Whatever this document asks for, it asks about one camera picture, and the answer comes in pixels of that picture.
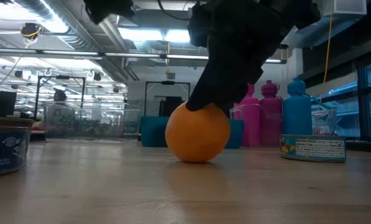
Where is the blue squeeze bottle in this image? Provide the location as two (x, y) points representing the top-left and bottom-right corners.
(282, 77), (332, 148)

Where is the round smooth toy orange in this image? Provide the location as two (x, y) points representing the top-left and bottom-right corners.
(165, 101), (232, 164)

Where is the silver-lid can blue fish label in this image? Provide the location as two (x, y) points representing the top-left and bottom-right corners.
(0, 125), (31, 179)

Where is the red background object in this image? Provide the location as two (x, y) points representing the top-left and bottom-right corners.
(314, 124), (340, 138)

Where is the clear plastic container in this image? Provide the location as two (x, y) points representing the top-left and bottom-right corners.
(42, 100), (142, 140)
(229, 103), (338, 148)

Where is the black background monitor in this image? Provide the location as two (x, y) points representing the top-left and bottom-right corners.
(0, 90), (18, 118)

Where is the yellow cable reel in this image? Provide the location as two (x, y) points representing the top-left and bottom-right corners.
(19, 22), (43, 41)

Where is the yellow hanging cable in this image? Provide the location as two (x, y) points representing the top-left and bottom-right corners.
(319, 12), (334, 103)

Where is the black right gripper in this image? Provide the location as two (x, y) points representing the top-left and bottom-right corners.
(185, 0), (285, 112)

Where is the teal plastic bin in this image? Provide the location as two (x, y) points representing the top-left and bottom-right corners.
(139, 115), (245, 149)

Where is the bright pink squeeze bottle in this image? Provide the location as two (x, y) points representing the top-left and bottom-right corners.
(234, 83), (262, 147)

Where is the black background cabinet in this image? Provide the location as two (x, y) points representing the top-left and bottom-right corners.
(158, 96), (186, 118)

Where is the silver-lid can teal label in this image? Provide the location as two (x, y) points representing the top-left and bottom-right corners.
(279, 134), (347, 164)

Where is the black background rig frame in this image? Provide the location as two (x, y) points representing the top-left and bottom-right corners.
(144, 80), (191, 118)
(34, 75), (87, 121)

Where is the long ceiling light bar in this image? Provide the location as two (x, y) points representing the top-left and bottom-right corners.
(0, 47), (288, 65)

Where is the white ceiling unit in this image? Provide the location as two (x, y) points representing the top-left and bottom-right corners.
(323, 0), (368, 18)

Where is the dark magenta squeeze bottle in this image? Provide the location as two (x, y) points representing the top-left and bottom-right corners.
(259, 80), (285, 147)

